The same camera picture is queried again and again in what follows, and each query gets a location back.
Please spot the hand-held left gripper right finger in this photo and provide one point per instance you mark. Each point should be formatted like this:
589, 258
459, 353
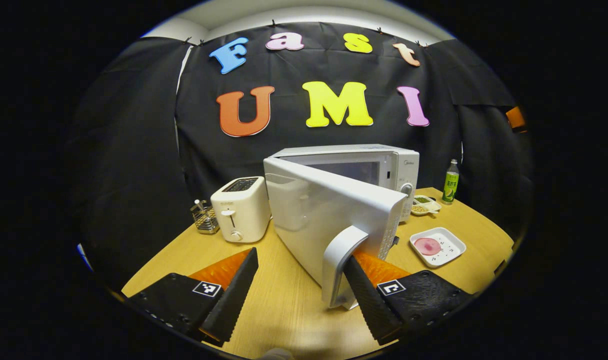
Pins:
369, 305

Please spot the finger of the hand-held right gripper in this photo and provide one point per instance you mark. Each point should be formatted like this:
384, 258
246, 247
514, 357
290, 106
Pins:
515, 118

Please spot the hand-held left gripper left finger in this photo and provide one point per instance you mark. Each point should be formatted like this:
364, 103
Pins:
234, 300

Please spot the pink meat slice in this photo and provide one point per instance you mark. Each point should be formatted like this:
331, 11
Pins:
427, 246

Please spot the white square plate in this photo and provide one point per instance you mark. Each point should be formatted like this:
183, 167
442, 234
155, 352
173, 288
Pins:
451, 245

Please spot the white microwave oven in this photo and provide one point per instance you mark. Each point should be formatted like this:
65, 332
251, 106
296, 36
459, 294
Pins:
324, 210

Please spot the white toaster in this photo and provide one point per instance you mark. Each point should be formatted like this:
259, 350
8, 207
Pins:
244, 210

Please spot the green drink bottle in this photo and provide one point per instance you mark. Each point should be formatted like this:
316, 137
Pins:
450, 187

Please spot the divided white dish of beans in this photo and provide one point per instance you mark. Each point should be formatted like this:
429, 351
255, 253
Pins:
426, 205

